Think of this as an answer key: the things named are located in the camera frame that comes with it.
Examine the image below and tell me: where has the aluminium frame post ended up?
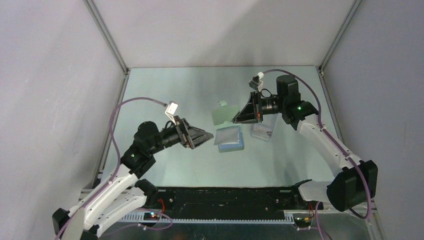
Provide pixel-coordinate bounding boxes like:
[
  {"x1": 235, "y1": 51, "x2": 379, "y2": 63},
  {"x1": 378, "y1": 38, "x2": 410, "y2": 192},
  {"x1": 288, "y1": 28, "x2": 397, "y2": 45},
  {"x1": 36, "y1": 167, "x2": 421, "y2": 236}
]
[
  {"x1": 318, "y1": 0, "x2": 364, "y2": 76},
  {"x1": 83, "y1": 0, "x2": 129, "y2": 75}
]

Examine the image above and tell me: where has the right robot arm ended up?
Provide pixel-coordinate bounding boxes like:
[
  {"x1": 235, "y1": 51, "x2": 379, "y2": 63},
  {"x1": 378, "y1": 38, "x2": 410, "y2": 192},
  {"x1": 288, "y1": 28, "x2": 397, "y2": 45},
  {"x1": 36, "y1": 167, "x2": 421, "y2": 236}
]
[{"x1": 232, "y1": 72, "x2": 378, "y2": 212}]

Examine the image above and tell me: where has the left controller board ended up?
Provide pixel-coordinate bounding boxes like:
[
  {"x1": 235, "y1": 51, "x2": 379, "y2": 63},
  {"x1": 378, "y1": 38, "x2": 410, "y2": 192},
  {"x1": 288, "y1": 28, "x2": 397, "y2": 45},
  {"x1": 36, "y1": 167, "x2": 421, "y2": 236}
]
[{"x1": 143, "y1": 211, "x2": 161, "y2": 221}]

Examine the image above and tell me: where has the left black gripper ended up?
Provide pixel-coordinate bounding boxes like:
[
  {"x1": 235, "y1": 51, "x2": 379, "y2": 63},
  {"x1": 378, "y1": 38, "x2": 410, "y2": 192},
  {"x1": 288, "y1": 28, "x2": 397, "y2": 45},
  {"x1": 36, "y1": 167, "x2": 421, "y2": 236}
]
[{"x1": 148, "y1": 115, "x2": 213, "y2": 155}]

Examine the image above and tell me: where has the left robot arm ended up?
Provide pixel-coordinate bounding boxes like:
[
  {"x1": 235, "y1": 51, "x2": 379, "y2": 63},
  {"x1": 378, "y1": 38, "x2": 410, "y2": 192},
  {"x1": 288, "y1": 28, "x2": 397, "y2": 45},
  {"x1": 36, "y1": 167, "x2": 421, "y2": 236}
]
[{"x1": 52, "y1": 116, "x2": 214, "y2": 240}]

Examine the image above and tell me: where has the left aluminium frame post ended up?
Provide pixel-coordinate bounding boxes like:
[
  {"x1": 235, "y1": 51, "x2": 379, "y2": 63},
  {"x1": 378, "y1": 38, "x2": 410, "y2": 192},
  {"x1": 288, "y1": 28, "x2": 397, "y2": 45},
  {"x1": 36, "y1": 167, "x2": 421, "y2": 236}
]
[{"x1": 83, "y1": 0, "x2": 129, "y2": 75}]

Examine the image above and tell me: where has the right aluminium frame post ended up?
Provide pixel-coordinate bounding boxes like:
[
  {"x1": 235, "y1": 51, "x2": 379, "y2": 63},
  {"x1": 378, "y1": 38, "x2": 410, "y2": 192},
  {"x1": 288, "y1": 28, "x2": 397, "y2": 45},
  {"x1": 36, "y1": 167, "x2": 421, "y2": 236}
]
[{"x1": 318, "y1": 0, "x2": 364, "y2": 76}]

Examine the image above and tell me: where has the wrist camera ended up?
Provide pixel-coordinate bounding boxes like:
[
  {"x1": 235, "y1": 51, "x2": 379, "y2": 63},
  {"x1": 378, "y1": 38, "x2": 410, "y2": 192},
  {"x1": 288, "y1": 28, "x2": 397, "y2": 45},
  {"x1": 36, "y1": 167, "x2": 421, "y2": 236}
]
[
  {"x1": 248, "y1": 72, "x2": 264, "y2": 92},
  {"x1": 164, "y1": 101, "x2": 179, "y2": 122}
]

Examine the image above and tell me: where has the clear acrylic card holder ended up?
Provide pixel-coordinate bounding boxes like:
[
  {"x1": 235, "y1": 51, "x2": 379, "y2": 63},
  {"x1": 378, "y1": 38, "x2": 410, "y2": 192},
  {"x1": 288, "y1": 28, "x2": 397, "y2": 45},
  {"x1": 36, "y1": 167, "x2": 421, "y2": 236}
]
[{"x1": 250, "y1": 114, "x2": 278, "y2": 142}]

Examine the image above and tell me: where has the blue card wallet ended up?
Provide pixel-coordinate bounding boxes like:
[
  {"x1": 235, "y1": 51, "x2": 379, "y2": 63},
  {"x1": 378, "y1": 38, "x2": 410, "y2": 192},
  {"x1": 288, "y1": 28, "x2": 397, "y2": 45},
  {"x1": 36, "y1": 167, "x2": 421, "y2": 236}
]
[{"x1": 211, "y1": 100, "x2": 245, "y2": 154}]

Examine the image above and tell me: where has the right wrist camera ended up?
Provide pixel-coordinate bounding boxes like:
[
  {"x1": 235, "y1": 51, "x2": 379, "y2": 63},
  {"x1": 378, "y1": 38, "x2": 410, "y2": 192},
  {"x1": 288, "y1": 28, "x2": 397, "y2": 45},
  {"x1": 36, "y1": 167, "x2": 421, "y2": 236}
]
[{"x1": 248, "y1": 72, "x2": 264, "y2": 92}]

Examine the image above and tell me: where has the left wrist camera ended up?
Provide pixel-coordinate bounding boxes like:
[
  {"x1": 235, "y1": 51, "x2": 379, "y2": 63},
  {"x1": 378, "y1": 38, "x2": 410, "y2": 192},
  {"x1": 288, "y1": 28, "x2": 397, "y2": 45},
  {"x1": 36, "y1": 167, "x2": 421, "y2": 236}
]
[{"x1": 164, "y1": 101, "x2": 179, "y2": 122}]

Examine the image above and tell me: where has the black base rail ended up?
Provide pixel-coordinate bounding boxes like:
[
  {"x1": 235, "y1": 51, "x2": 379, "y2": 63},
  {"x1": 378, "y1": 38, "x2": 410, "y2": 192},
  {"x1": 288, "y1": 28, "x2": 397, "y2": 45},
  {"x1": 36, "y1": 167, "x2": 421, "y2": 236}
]
[{"x1": 144, "y1": 185, "x2": 316, "y2": 222}]

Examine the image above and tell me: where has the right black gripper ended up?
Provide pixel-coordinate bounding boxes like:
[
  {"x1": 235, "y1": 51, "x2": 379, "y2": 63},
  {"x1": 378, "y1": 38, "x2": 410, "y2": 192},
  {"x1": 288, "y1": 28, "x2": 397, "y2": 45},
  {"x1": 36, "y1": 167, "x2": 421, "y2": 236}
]
[{"x1": 233, "y1": 90, "x2": 286, "y2": 124}]

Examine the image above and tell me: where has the stack of VIP cards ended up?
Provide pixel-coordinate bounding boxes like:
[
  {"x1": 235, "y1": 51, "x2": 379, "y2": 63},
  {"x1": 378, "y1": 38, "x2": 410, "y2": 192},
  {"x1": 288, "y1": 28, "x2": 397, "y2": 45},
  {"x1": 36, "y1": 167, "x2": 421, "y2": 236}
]
[{"x1": 250, "y1": 123, "x2": 274, "y2": 142}]

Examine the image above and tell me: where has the right controller board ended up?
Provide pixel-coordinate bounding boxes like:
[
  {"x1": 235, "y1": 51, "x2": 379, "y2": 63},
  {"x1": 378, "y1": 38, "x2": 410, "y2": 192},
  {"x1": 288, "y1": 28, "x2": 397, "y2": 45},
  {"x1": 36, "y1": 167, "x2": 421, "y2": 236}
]
[{"x1": 293, "y1": 217, "x2": 314, "y2": 230}]

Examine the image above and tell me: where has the controller board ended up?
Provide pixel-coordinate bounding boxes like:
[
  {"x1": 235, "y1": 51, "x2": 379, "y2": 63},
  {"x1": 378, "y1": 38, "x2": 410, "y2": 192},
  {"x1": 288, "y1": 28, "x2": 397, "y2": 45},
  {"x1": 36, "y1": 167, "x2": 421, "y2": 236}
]
[
  {"x1": 293, "y1": 217, "x2": 314, "y2": 230},
  {"x1": 143, "y1": 211, "x2": 161, "y2": 221}
]

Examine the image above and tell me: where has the white slotted cable duct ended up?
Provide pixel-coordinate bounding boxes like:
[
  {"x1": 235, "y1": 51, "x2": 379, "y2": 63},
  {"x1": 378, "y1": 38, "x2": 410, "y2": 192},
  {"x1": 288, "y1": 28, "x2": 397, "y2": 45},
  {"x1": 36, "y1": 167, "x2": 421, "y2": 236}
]
[{"x1": 117, "y1": 212, "x2": 295, "y2": 225}]

